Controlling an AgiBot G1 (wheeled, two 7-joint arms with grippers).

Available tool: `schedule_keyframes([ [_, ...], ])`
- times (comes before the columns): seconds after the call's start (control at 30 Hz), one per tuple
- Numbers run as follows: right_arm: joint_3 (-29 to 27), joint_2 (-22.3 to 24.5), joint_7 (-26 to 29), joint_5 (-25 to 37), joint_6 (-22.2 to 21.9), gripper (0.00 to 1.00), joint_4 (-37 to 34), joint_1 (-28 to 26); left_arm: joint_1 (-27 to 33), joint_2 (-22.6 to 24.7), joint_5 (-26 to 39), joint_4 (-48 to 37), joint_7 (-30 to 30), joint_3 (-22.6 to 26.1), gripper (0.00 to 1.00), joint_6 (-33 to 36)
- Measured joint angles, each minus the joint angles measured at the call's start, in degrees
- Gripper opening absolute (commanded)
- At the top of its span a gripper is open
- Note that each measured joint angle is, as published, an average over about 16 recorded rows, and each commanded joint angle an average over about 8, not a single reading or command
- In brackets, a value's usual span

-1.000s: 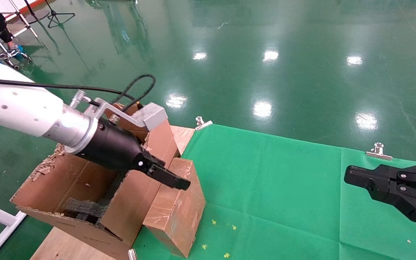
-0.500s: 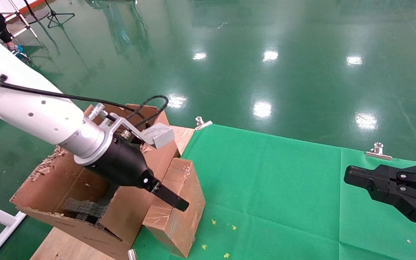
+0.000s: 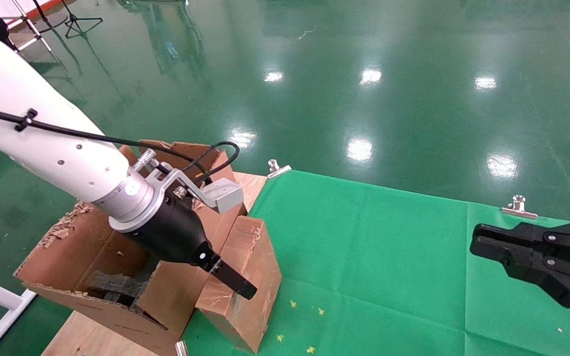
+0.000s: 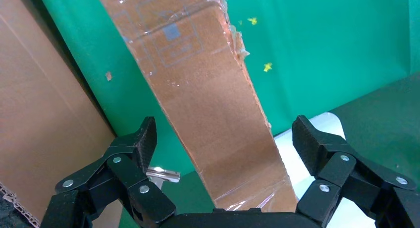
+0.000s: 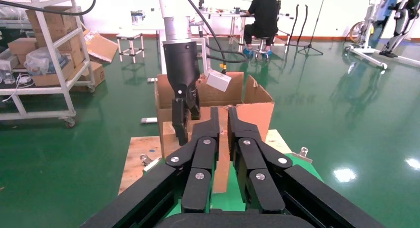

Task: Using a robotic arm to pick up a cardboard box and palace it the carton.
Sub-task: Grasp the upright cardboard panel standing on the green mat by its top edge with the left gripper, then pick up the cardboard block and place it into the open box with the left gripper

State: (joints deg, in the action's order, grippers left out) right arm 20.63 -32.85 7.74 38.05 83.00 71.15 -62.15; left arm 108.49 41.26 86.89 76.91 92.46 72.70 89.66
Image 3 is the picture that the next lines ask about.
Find black tripod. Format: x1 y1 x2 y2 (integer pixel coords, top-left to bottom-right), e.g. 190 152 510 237
61 0 103 39

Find silver stand legs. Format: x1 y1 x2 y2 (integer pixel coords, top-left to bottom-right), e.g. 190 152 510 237
10 0 53 52

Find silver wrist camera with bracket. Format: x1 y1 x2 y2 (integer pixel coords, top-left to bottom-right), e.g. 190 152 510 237
144 168 244 214

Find white board with red edge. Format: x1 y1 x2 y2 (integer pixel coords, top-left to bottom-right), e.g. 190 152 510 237
0 0 63 20

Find green tablecloth with yellow marks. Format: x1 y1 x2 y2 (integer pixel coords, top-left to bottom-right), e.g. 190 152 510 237
181 171 570 356

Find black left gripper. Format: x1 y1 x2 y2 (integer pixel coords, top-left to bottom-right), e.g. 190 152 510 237
116 197 258 301

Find long black foam block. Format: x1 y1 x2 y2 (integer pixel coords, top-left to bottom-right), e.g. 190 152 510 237
86 269 153 303

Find large open cardboard carton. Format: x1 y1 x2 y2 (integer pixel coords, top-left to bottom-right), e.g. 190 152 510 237
14 140 248 356

